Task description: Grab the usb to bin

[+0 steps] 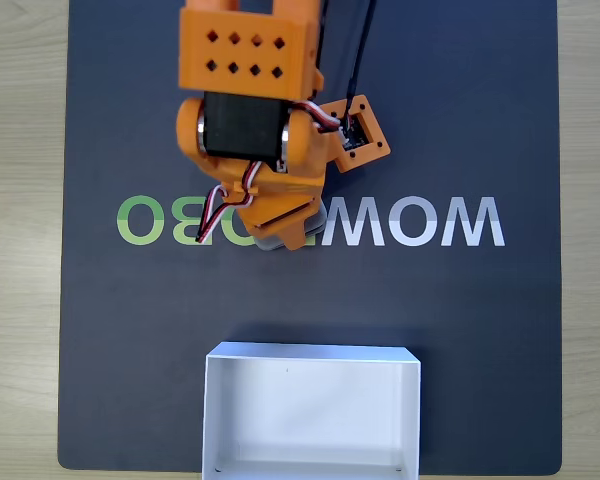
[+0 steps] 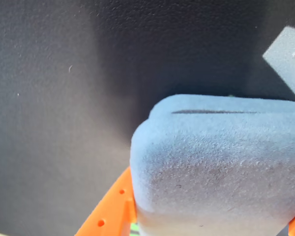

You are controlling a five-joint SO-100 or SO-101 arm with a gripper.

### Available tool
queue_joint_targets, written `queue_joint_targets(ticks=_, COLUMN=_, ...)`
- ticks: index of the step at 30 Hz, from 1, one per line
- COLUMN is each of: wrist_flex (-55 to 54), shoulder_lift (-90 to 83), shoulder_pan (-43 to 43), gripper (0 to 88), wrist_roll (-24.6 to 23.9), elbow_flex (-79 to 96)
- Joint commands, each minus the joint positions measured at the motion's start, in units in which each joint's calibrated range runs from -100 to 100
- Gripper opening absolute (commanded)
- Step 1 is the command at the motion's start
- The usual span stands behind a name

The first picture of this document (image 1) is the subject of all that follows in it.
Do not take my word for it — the dark mat with WOWROBO print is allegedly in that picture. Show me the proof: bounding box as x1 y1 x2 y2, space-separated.
56 0 564 474

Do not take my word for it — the white open cardboard box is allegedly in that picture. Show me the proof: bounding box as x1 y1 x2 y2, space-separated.
201 341 422 480

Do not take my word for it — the red white black servo wire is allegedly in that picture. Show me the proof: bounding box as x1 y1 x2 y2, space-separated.
194 162 264 246
288 99 342 134

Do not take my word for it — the orange mounted camera module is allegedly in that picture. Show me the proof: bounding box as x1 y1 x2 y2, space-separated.
320 94 392 174

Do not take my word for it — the black camera cable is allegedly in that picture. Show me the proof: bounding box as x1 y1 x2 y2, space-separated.
345 0 379 119

